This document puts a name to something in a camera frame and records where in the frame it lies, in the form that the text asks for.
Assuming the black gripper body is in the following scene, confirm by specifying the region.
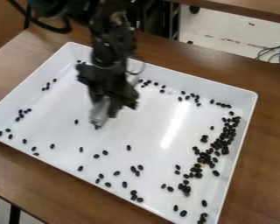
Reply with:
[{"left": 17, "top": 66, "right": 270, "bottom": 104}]
[{"left": 75, "top": 61, "right": 142, "bottom": 119}]

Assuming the grey tool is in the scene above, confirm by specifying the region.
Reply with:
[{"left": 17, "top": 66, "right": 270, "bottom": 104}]
[{"left": 87, "top": 95, "right": 112, "bottom": 130}]

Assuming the pile of black bits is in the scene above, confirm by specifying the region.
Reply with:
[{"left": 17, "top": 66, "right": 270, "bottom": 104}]
[
  {"left": 75, "top": 143, "right": 211, "bottom": 224},
  {"left": 190, "top": 108, "right": 243, "bottom": 179},
  {"left": 136, "top": 78, "right": 234, "bottom": 109},
  {"left": 0, "top": 77, "right": 59, "bottom": 158}
]

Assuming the white tray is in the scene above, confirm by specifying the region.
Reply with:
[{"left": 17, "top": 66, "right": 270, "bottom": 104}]
[{"left": 0, "top": 41, "right": 260, "bottom": 224}]

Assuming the bundle of green cables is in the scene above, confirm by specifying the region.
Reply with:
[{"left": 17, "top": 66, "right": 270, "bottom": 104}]
[{"left": 254, "top": 42, "right": 280, "bottom": 65}]

